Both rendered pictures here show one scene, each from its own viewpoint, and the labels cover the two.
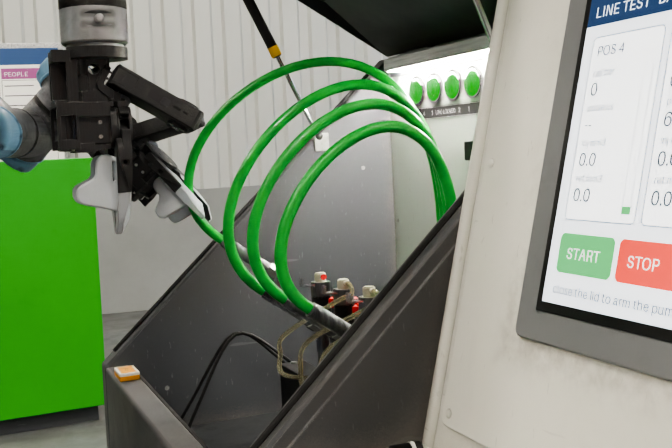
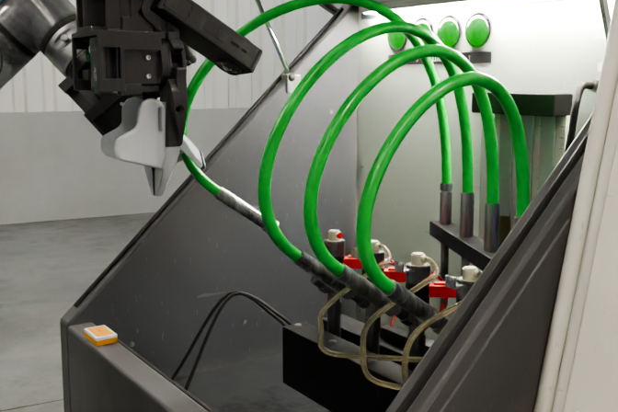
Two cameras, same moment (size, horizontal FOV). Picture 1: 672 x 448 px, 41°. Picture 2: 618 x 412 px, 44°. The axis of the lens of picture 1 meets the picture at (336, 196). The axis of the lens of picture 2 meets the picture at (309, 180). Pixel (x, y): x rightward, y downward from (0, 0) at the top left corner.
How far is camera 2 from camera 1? 39 cm
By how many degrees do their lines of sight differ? 12
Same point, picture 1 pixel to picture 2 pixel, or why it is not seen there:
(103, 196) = (146, 151)
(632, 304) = not seen: outside the picture
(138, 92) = (192, 22)
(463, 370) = (599, 367)
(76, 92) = (117, 17)
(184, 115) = (243, 53)
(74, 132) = (117, 69)
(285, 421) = not seen: outside the picture
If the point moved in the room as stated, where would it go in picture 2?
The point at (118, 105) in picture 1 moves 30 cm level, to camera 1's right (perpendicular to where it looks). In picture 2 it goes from (169, 37) to (485, 40)
